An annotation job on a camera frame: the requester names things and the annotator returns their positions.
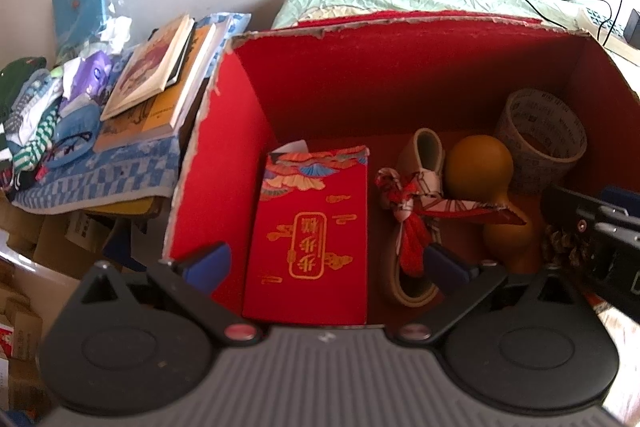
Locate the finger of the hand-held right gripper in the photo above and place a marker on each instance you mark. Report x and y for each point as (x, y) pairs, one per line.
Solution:
(622, 198)
(572, 209)

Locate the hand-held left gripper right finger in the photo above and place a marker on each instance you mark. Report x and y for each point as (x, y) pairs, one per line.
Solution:
(445, 267)

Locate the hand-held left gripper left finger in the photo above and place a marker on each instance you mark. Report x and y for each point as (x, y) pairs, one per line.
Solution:
(210, 264)

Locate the brown pine cone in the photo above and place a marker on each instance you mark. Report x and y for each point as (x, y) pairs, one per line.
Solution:
(565, 252)

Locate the printed tape roll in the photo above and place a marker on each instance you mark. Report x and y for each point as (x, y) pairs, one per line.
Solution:
(542, 142)

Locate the white belt with red ribbon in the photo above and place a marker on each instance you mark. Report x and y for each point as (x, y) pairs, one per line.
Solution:
(422, 177)

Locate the red patterned envelope pack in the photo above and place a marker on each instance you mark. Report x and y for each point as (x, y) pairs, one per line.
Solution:
(310, 237)

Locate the brown gourd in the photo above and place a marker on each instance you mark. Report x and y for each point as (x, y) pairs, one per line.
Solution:
(477, 164)

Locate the red cardboard box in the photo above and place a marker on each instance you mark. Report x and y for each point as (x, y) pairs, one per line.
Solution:
(375, 82)

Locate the blue checkered cloth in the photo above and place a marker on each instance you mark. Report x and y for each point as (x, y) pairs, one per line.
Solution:
(115, 177)

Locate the yellow book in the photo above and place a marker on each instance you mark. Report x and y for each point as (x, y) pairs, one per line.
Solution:
(160, 117)

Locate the white power strip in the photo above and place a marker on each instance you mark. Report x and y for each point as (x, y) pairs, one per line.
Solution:
(612, 37)

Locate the cardboard boxes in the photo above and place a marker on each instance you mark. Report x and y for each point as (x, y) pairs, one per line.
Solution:
(35, 282)

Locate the blue pouch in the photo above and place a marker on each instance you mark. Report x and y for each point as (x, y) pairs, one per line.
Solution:
(72, 132)

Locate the green striped socks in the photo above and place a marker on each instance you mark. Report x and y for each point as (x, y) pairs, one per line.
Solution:
(35, 147)

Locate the purple packet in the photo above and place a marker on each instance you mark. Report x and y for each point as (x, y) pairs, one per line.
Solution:
(90, 74)

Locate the light blue packet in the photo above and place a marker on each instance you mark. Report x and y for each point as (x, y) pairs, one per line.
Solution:
(227, 27)

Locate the white plastic bag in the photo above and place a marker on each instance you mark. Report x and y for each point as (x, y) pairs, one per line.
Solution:
(117, 32)

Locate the dark green cloth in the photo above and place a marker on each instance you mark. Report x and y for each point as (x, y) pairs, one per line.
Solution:
(17, 79)

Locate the blue packaged item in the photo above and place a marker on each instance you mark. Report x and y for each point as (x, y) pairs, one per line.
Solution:
(80, 7)

